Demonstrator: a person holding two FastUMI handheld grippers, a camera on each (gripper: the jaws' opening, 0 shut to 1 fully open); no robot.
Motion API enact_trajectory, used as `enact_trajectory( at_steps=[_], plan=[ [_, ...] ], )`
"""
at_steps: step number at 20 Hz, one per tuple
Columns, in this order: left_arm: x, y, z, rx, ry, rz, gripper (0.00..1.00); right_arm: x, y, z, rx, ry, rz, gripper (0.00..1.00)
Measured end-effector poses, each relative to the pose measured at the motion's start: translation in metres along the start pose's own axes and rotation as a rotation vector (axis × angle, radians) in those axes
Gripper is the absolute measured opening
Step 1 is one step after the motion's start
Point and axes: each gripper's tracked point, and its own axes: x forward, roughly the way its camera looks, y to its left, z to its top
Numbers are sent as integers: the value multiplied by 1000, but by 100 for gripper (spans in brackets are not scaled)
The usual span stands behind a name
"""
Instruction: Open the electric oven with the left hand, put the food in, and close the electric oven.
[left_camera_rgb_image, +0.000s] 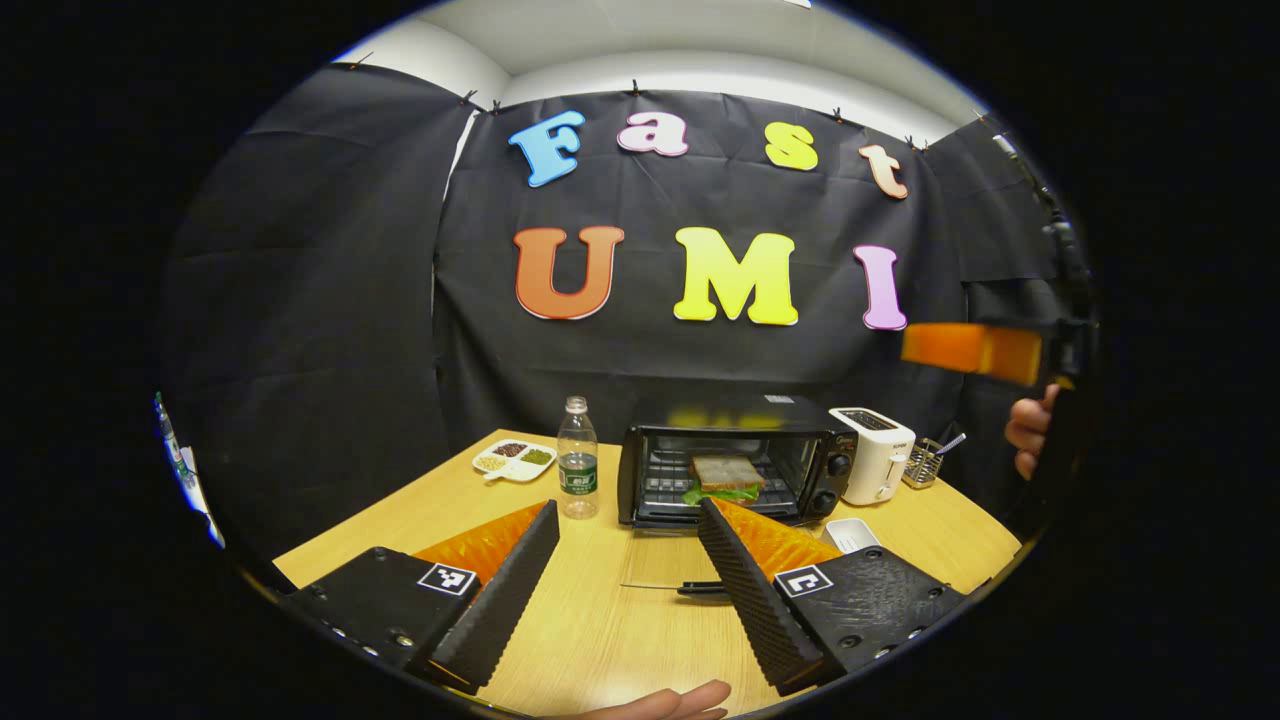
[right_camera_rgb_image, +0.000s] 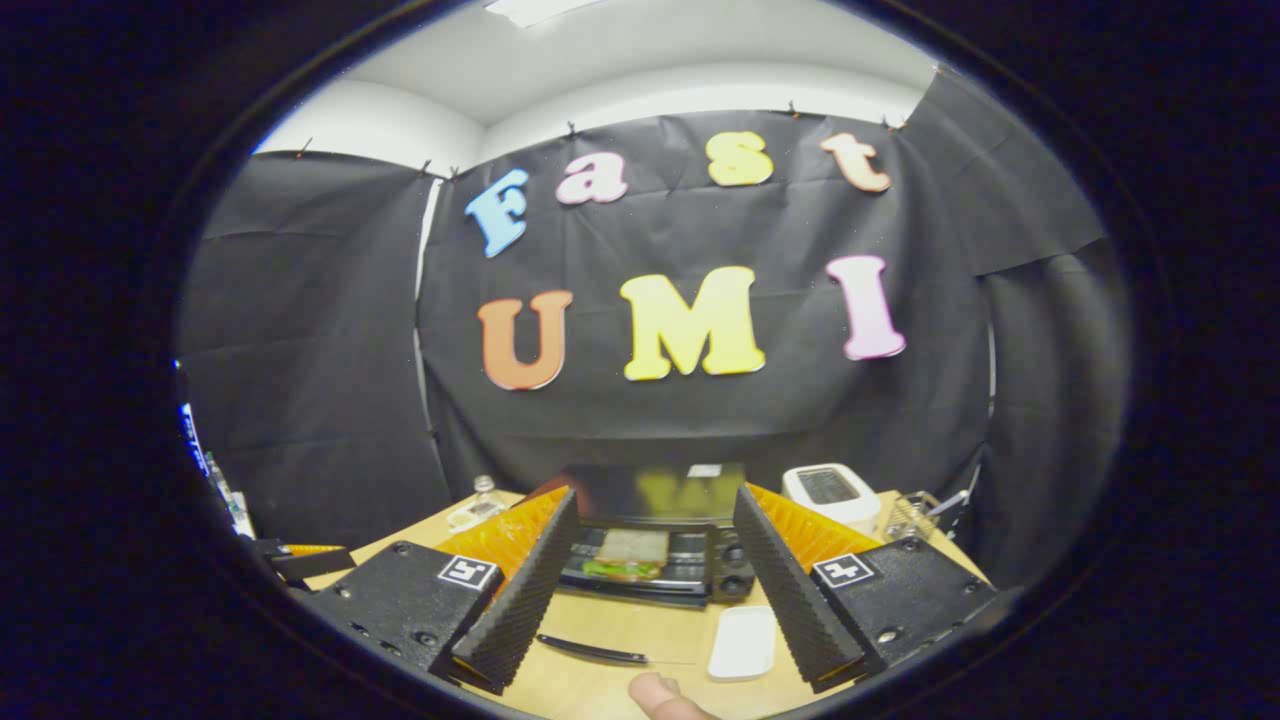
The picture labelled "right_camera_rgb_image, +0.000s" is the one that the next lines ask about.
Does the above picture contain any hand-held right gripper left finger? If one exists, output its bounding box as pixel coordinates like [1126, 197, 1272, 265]
[303, 486, 582, 696]

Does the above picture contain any lettuce bread sandwich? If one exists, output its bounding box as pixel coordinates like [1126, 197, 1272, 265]
[581, 527, 672, 584]

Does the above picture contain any small white snack dish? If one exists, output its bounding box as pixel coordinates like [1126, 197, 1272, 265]
[446, 499, 503, 532]

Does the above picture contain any wire mesh utensil basket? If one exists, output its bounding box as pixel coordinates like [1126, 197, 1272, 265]
[884, 488, 970, 543]

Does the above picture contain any white toaster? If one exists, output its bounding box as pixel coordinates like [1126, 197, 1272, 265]
[781, 462, 884, 537]

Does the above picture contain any black backdrop cloth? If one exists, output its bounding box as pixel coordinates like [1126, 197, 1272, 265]
[175, 68, 1133, 593]

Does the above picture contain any black electric oven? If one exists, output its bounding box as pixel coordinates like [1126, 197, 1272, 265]
[536, 462, 759, 667]

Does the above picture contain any white and blue panel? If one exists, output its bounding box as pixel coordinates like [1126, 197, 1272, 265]
[174, 360, 257, 541]

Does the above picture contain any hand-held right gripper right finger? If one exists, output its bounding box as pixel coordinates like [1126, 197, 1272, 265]
[732, 482, 1000, 695]

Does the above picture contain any white rectangular tray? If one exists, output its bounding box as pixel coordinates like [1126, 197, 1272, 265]
[707, 605, 778, 684]

